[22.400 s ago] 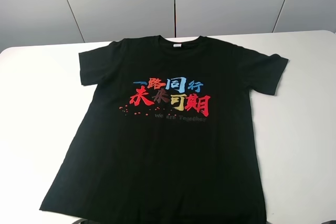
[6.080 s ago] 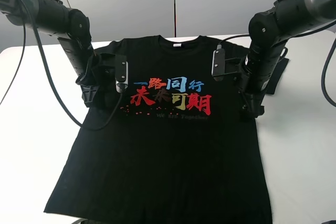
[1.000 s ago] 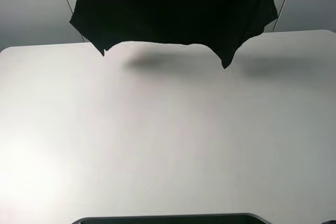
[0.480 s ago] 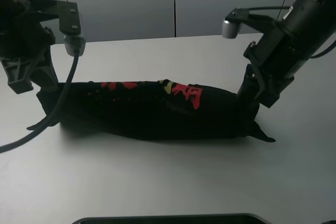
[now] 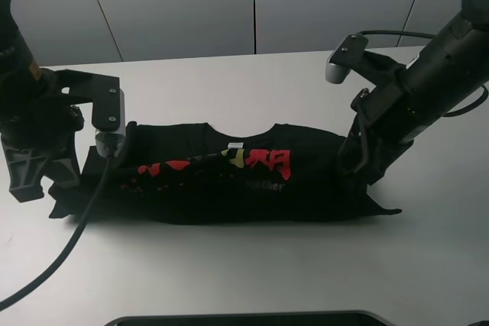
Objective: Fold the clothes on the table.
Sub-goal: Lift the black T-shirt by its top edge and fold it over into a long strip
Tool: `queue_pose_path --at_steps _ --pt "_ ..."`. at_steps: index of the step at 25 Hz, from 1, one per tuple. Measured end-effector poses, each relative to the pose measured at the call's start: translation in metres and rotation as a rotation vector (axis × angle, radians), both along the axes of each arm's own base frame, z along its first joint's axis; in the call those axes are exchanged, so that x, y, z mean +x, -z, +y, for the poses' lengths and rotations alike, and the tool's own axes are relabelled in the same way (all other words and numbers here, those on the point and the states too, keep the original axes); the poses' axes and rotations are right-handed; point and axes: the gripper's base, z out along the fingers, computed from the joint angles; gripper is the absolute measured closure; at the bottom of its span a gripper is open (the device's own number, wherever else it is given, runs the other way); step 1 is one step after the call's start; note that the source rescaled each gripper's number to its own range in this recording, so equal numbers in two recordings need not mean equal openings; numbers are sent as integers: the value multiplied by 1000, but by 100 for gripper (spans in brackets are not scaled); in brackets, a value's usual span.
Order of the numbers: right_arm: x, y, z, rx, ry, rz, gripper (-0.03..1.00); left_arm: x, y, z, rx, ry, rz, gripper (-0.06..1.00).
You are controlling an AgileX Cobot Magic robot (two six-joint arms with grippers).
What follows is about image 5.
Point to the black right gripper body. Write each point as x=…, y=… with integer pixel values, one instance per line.
x=370, y=146

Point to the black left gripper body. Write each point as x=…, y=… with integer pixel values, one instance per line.
x=38, y=133

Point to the black printed t-shirt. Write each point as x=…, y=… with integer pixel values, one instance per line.
x=191, y=174

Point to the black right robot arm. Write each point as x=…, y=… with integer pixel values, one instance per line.
x=407, y=99

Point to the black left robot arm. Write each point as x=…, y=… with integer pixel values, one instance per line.
x=20, y=73

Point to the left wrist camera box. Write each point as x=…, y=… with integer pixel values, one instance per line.
x=111, y=142

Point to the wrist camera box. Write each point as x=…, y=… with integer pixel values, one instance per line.
x=345, y=58
x=111, y=142

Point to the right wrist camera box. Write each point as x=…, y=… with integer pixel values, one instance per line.
x=345, y=58

